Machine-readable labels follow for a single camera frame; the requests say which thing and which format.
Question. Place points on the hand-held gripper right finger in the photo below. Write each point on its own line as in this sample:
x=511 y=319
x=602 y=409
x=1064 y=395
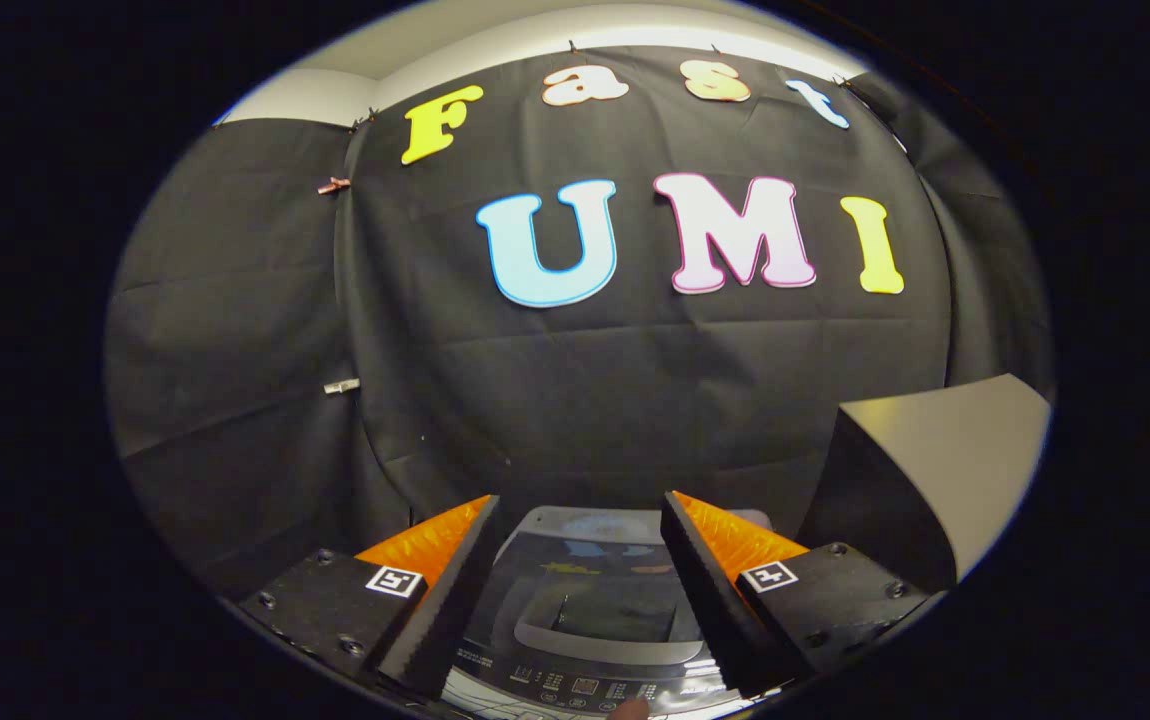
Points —
x=710 y=600

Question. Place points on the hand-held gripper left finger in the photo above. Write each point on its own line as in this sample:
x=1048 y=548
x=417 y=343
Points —
x=450 y=600

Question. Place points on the grey top-load washing machine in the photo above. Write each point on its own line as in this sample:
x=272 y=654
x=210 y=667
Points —
x=575 y=685

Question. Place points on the black backdrop cloth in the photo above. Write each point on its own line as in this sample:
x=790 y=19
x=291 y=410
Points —
x=635 y=400

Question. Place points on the silver cloth clip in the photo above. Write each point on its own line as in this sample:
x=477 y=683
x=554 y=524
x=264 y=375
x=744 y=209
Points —
x=341 y=386

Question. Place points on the grey metal cabinet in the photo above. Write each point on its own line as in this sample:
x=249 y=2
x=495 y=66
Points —
x=955 y=460

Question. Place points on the pink cloth clip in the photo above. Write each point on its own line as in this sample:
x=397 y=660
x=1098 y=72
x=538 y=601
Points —
x=333 y=185

